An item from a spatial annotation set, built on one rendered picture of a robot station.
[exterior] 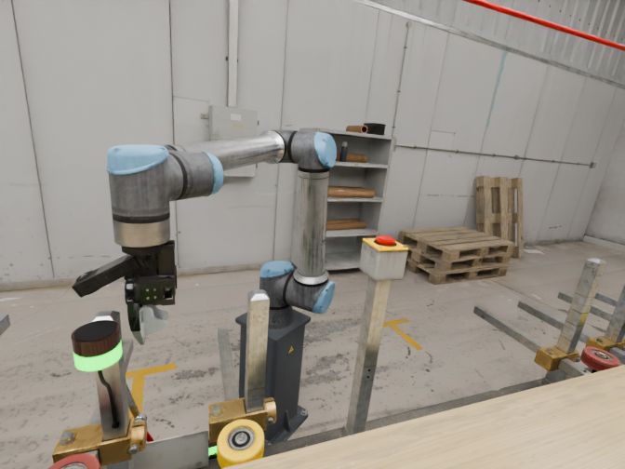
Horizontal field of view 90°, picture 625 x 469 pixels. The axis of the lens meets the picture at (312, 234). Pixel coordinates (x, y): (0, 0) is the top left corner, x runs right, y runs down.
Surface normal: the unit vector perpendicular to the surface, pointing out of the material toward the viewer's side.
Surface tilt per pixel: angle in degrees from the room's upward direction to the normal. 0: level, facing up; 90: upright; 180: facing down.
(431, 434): 0
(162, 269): 90
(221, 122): 90
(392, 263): 90
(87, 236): 90
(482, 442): 0
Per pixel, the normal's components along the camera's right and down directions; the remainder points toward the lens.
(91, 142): 0.41, 0.29
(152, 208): 0.73, 0.25
